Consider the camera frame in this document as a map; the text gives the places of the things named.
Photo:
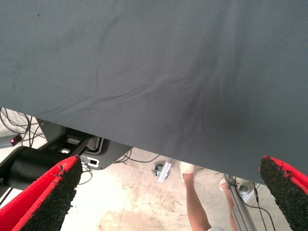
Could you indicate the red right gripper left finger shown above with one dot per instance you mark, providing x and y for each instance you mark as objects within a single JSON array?
[{"x": 43, "y": 204}]

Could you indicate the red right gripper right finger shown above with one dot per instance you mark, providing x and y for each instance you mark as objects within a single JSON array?
[{"x": 288, "y": 199}]

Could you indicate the grey caster wheel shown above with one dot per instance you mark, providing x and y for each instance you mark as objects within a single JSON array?
[
  {"x": 246, "y": 192},
  {"x": 157, "y": 171}
]

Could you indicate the long aluminium profile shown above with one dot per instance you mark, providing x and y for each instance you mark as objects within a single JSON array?
[{"x": 240, "y": 211}]

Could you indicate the bare person leg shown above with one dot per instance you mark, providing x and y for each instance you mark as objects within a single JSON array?
[
  {"x": 228, "y": 197},
  {"x": 195, "y": 204}
]

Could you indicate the white shoe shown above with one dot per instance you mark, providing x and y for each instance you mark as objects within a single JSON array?
[
  {"x": 222, "y": 184},
  {"x": 187, "y": 168}
]

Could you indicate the small box with red light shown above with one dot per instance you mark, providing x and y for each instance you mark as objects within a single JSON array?
[{"x": 14, "y": 140}]

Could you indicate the grey metal bar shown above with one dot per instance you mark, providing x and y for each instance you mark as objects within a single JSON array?
[{"x": 4, "y": 144}]

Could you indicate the short aluminium profile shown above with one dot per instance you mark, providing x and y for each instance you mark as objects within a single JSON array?
[{"x": 166, "y": 169}]

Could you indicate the dark grey table cloth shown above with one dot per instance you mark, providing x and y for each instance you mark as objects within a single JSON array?
[{"x": 144, "y": 72}]

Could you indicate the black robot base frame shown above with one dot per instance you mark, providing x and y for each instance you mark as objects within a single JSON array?
[{"x": 31, "y": 163}]

